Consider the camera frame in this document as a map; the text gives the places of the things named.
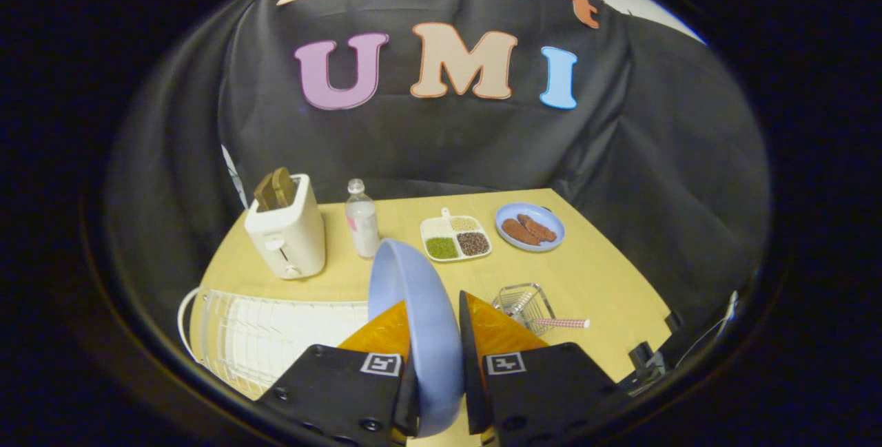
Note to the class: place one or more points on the black backdrop cloth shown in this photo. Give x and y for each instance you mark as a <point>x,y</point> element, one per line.
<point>441,137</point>

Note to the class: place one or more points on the brown sausage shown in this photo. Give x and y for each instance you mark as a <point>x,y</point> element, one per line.
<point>518,231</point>
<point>537,227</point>

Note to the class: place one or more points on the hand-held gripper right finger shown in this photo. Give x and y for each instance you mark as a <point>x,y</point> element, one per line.
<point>537,392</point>

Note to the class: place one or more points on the white divided snack tray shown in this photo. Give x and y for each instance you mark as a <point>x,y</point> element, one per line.
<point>455,238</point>

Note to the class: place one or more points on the blue oval plate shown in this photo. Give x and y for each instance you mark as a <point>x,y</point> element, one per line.
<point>530,226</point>

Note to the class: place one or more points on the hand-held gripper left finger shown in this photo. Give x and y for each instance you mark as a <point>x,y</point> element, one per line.
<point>331,392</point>

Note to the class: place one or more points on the brown toast slice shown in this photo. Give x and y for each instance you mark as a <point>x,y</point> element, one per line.
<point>274,189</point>

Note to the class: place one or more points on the clear plastic bottle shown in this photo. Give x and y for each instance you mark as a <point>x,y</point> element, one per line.
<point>362,223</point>

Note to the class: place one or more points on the white toaster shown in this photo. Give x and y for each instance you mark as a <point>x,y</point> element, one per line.
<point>289,237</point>

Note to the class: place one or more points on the black table clamp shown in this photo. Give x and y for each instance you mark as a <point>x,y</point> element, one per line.
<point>648,357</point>

